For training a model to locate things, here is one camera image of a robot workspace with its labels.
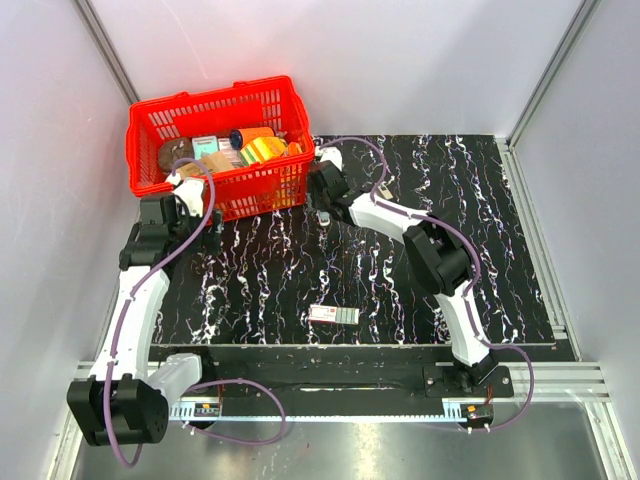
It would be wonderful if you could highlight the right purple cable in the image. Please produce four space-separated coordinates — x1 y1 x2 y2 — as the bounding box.
313 136 535 432

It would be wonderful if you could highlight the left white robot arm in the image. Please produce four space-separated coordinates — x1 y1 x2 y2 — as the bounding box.
66 191 222 446

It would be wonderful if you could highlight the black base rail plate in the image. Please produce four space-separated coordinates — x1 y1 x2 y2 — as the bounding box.
149 344 516 416

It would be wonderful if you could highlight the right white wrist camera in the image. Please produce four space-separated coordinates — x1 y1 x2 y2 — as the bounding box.
315 146 343 171

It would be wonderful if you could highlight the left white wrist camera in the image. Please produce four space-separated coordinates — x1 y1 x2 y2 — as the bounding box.
166 174 205 217

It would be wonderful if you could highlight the yellow green snack pack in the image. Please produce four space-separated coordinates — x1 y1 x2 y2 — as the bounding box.
240 136 287 166

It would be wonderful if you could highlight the white slotted cable duct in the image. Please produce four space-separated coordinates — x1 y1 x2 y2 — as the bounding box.
170 390 485 422

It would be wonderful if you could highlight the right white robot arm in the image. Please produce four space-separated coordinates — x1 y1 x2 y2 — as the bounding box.
307 160 497 396

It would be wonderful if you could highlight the red white staple box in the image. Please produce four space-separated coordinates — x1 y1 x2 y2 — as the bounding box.
308 305 359 325

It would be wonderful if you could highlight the teal small box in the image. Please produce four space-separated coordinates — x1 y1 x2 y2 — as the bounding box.
192 135 219 160

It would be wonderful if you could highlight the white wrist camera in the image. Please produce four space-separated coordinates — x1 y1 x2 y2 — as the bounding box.
315 146 343 171
166 174 205 217

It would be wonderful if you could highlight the brown cardboard box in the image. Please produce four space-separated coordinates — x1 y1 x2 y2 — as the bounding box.
167 152 235 185

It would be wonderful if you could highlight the orange blue cylinder can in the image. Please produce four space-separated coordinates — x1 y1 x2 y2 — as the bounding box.
229 126 275 150

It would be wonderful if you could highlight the red plastic shopping basket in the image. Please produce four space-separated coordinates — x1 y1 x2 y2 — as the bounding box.
125 75 315 221

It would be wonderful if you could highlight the brown round cookie pack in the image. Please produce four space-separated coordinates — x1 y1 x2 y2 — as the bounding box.
157 137 194 173

